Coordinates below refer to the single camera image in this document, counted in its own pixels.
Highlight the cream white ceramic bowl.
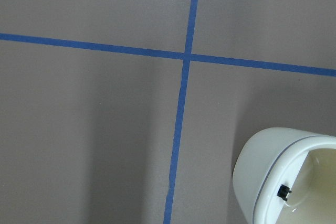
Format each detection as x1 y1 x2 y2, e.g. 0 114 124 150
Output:
233 127 335 223

